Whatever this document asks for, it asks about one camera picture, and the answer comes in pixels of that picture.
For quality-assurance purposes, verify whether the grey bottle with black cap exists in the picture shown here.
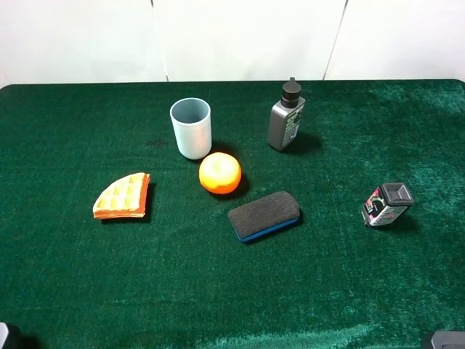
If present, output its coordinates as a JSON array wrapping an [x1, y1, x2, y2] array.
[[267, 77, 306, 151]]

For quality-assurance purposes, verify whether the orange fruit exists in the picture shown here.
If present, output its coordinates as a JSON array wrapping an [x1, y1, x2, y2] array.
[[199, 152, 242, 195]]

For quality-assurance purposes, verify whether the yellow waffle slice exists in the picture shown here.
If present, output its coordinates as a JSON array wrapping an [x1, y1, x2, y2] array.
[[92, 172, 150, 220]]

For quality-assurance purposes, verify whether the black and blue board eraser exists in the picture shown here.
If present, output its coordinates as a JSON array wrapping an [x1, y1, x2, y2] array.
[[227, 191, 301, 243]]

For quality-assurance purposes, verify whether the light blue cylindrical cup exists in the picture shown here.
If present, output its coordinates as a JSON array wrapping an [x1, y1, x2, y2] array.
[[169, 97, 212, 160]]

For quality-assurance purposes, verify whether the small black-capped patterned bottle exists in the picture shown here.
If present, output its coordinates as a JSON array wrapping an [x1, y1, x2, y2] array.
[[361, 182, 415, 228]]

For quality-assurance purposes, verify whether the dark grey device lower right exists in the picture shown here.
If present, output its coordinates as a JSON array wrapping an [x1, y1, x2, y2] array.
[[421, 331, 465, 349]]

